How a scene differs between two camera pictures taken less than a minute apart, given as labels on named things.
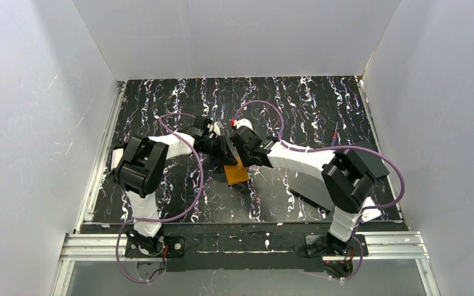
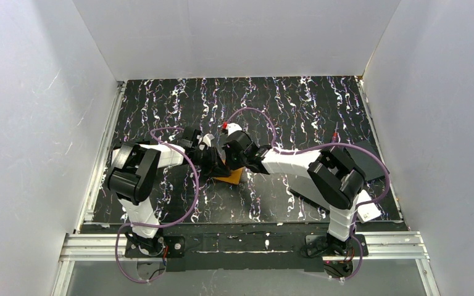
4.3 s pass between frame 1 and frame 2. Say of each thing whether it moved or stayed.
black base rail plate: stayed
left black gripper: moved
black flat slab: stayed
